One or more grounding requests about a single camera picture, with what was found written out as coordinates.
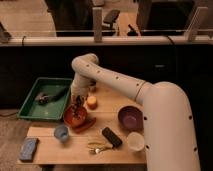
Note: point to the small metal cup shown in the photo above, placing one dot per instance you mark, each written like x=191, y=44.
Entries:
x=92, y=86

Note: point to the dark tool in tray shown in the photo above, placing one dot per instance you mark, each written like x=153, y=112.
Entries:
x=43, y=98

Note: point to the red bowl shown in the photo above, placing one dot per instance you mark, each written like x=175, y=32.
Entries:
x=73, y=123

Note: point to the blue sponge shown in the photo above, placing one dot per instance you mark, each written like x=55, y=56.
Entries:
x=28, y=149

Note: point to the white rail with posts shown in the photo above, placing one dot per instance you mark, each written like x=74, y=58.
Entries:
x=35, y=30

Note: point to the black remote control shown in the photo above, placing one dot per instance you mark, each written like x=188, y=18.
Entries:
x=111, y=137

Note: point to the green plastic tray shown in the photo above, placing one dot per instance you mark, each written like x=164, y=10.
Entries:
x=52, y=111

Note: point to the purple bowl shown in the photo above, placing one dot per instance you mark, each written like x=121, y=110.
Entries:
x=130, y=118

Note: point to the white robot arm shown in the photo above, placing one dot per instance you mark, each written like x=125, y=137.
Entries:
x=170, y=138

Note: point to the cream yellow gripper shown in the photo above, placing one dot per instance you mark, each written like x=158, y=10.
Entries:
x=78, y=100

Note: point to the blue plastic cup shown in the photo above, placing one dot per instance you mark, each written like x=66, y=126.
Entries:
x=61, y=133

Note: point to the dark purple grape bunch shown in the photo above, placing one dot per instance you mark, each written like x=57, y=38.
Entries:
x=78, y=112

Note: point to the red chili pepper toy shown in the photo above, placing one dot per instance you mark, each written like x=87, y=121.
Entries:
x=85, y=126

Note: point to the yellow banana toy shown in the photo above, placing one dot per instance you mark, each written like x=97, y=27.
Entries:
x=99, y=143

